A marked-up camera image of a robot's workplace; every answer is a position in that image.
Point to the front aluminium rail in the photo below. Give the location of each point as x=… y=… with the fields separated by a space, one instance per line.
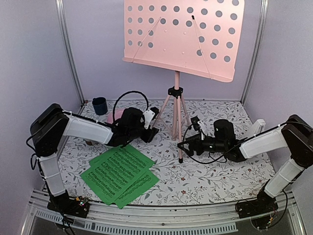
x=215 y=219

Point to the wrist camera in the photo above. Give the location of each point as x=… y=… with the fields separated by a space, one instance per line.
x=150 y=115
x=196 y=123

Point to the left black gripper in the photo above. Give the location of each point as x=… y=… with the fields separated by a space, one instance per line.
x=150 y=135

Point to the dark blue cup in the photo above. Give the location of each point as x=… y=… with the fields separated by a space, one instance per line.
x=100 y=105

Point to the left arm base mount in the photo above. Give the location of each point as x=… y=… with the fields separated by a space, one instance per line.
x=66 y=205

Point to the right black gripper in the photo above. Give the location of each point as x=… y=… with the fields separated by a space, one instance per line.
x=196 y=141

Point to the small brown white jar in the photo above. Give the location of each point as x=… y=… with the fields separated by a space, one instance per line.
x=89 y=142

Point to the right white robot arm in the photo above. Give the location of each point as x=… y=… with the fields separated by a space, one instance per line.
x=294 y=134

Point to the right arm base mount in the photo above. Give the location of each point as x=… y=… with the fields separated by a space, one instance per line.
x=250 y=208

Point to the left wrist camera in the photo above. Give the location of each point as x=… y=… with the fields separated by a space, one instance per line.
x=150 y=115

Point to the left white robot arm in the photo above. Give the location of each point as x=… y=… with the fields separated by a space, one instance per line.
x=55 y=123

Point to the green sheet music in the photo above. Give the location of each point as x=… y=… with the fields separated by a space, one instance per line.
x=108 y=186
x=146 y=181
x=121 y=160

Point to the pink plate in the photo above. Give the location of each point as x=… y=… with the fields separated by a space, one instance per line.
x=117 y=114

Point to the white metronome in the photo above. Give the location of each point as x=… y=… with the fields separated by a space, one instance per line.
x=257 y=127

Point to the pink music stand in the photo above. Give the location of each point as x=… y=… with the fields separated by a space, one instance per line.
x=198 y=37

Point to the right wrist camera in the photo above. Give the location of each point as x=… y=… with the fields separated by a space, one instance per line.
x=196 y=123

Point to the right aluminium frame post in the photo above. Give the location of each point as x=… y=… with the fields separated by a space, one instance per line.
x=257 y=44

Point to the floral table mat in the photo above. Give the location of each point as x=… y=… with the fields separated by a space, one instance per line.
x=204 y=179

